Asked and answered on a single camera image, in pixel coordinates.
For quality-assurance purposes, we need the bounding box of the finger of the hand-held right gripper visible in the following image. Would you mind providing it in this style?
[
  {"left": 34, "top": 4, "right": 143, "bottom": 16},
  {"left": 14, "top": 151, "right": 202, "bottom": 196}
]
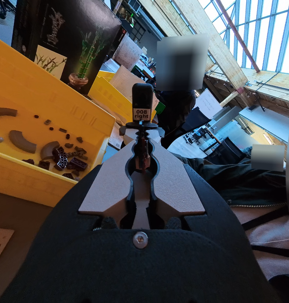
[
  {"left": 147, "top": 129, "right": 163, "bottom": 144},
  {"left": 124, "top": 129, "right": 141, "bottom": 145}
]

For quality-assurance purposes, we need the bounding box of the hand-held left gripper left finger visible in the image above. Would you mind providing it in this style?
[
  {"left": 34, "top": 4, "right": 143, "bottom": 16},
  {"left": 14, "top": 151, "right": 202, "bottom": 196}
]
[{"left": 78, "top": 140, "right": 138, "bottom": 229}]

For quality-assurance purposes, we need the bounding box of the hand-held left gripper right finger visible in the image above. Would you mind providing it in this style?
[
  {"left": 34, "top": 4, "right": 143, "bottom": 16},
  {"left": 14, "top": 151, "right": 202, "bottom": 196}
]
[{"left": 147, "top": 138, "right": 206, "bottom": 229}]

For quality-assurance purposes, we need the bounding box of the round brown brick plate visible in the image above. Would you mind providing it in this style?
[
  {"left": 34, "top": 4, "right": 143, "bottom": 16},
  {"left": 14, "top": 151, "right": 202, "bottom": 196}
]
[{"left": 136, "top": 136, "right": 150, "bottom": 174}]

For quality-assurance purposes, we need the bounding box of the yellow plastic bin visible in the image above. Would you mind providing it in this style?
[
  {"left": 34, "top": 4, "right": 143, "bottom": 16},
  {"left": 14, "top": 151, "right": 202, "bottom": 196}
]
[
  {"left": 0, "top": 37, "right": 116, "bottom": 208},
  {"left": 88, "top": 70, "right": 157, "bottom": 125}
]

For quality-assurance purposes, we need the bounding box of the person's right forearm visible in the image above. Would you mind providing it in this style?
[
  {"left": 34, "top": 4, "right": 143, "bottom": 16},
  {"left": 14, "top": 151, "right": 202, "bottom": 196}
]
[{"left": 169, "top": 151, "right": 287, "bottom": 206}]

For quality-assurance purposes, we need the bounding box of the white paper packet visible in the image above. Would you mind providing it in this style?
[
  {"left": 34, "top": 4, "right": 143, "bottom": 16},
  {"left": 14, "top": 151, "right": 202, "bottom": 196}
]
[{"left": 108, "top": 123, "right": 124, "bottom": 150}]

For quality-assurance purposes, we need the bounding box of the brown paper bag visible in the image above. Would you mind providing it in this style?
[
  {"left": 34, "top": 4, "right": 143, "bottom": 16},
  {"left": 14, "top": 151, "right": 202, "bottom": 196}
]
[{"left": 109, "top": 65, "right": 160, "bottom": 112}]

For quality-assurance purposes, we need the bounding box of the black office chair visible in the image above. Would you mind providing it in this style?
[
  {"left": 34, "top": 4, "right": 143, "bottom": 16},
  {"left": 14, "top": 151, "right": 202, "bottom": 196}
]
[{"left": 182, "top": 107, "right": 212, "bottom": 133}]

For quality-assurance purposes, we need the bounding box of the patterned paper bag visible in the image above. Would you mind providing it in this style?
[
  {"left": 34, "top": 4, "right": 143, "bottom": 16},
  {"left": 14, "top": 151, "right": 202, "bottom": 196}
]
[{"left": 112, "top": 36, "right": 143, "bottom": 71}]

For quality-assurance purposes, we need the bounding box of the pile of small brown bricks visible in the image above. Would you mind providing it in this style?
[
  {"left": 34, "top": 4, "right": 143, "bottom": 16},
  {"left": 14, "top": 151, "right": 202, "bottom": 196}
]
[{"left": 21, "top": 115, "right": 89, "bottom": 181}]

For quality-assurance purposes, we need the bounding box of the white board with writing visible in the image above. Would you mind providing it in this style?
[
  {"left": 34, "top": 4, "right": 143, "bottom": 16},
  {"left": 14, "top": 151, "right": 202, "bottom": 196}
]
[{"left": 194, "top": 89, "right": 223, "bottom": 119}]

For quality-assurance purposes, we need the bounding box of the tan arch brick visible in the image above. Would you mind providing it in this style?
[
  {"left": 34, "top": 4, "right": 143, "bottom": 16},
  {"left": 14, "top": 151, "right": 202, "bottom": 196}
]
[
  {"left": 9, "top": 130, "right": 37, "bottom": 154},
  {"left": 40, "top": 141, "right": 60, "bottom": 160},
  {"left": 0, "top": 108, "right": 18, "bottom": 120}
]

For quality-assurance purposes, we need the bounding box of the black toy set box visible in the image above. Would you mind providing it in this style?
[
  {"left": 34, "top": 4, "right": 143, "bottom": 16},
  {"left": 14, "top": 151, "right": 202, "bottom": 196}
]
[{"left": 11, "top": 0, "right": 122, "bottom": 95}]

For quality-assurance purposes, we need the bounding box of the instruction booklet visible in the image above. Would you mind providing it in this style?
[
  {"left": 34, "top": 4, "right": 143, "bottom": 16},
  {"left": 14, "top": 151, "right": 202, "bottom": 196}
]
[{"left": 0, "top": 227, "right": 15, "bottom": 267}]

